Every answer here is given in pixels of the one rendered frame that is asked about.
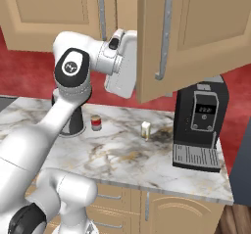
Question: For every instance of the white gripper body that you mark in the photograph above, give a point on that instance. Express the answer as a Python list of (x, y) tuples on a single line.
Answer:
[(128, 65)]

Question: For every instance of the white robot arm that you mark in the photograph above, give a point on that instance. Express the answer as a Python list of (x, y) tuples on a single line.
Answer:
[(29, 146)]

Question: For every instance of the tan base cabinet door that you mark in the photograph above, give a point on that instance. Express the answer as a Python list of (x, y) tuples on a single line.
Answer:
[(186, 215)]

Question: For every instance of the red and tan can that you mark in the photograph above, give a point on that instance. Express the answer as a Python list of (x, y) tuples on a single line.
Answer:
[(96, 123)]

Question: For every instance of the small cream carton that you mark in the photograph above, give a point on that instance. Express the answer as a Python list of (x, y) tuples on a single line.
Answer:
[(146, 131)]

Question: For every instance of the black coffee machine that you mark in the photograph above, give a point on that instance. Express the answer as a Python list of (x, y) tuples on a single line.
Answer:
[(199, 120)]

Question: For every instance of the dark grey hob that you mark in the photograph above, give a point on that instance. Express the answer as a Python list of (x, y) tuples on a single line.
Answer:
[(6, 102)]

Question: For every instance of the tan drawer front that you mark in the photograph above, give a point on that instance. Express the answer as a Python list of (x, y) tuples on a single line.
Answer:
[(111, 216), (114, 192)]

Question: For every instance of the tan wall cabinet door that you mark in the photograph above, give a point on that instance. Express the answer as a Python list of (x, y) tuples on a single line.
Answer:
[(196, 32), (49, 12)]

